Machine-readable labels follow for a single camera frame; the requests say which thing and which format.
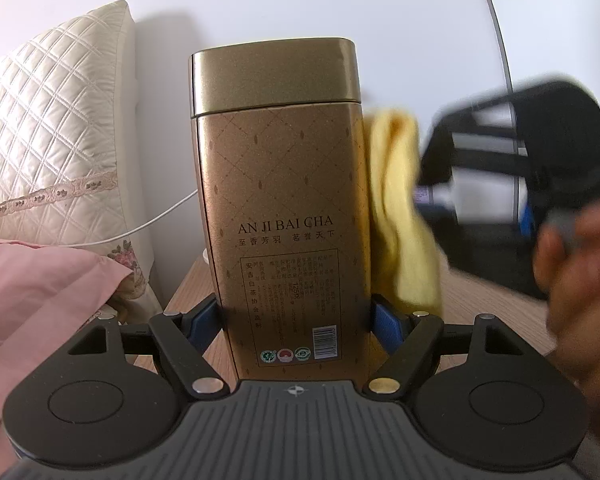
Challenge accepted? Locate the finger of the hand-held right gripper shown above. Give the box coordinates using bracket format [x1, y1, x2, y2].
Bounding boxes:
[416, 102, 483, 188]

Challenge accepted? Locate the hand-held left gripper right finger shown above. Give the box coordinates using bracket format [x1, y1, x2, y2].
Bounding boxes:
[363, 294, 529, 402]

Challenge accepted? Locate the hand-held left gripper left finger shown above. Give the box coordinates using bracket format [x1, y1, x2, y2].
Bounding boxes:
[69, 296, 230, 401]

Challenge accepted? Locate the yellow cloth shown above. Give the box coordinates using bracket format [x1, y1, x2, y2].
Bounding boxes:
[362, 107, 446, 319]

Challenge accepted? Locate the gold tea tin container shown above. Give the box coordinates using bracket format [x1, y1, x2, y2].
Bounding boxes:
[188, 37, 372, 382]

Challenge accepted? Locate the person's right hand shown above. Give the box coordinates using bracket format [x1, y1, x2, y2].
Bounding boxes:
[532, 204, 600, 377]

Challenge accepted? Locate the pink blanket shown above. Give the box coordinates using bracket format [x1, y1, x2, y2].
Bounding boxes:
[0, 236, 134, 443]

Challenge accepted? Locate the cream quilted pillow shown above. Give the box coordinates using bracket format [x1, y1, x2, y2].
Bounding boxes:
[0, 0, 164, 325]

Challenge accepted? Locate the white cable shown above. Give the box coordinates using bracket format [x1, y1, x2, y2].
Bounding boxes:
[50, 190, 201, 249]

